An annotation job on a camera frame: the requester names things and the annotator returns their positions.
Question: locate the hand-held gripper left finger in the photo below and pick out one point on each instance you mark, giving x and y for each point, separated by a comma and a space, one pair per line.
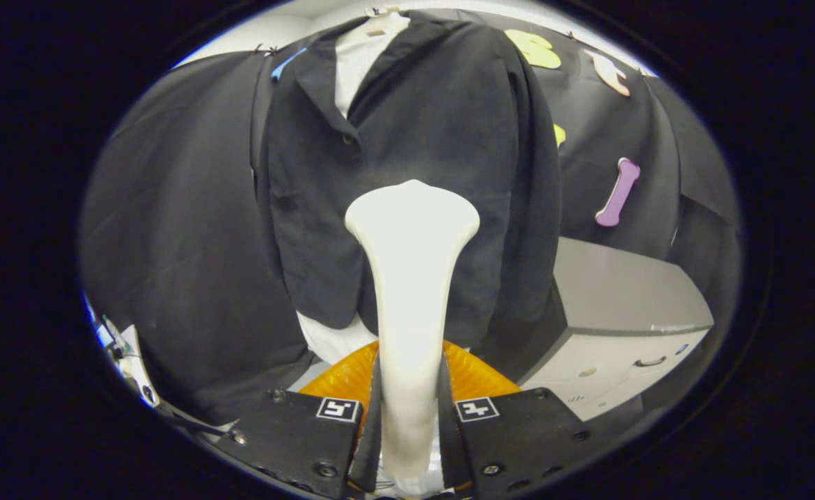
371, 444

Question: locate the black suit jacket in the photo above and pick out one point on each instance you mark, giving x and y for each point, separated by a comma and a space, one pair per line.
435, 118

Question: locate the black backdrop cloth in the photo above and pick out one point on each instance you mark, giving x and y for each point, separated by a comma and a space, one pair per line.
185, 208

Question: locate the white shirt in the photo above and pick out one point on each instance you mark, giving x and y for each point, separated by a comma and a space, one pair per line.
358, 62

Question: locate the white purple garment steamer head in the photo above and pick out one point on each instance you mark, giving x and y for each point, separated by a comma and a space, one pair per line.
413, 264

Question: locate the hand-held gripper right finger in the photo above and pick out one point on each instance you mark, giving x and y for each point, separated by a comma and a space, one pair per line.
449, 444

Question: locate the cream clothes hanger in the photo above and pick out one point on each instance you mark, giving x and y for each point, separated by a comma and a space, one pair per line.
383, 12

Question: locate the grey cabinet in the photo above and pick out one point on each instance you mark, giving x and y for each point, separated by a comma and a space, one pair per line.
608, 292

